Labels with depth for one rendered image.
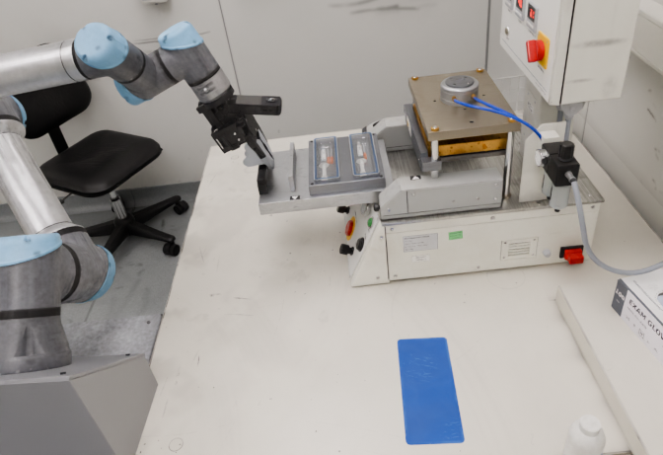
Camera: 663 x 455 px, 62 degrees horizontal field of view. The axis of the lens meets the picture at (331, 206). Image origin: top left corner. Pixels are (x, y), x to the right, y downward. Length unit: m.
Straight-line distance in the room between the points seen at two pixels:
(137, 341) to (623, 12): 1.14
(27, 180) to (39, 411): 0.48
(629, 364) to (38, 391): 0.97
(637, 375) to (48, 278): 1.02
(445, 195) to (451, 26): 1.66
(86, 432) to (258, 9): 2.01
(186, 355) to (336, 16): 1.81
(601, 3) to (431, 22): 1.69
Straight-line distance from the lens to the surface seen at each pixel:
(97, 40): 1.05
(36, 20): 2.90
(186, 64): 1.15
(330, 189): 1.19
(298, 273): 1.34
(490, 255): 1.27
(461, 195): 1.16
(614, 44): 1.11
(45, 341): 1.05
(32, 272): 1.05
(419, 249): 1.22
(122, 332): 1.35
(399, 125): 1.37
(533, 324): 1.22
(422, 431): 1.05
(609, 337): 1.17
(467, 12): 2.72
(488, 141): 1.18
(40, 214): 1.23
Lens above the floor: 1.64
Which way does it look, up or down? 36 degrees down
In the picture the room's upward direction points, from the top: 8 degrees counter-clockwise
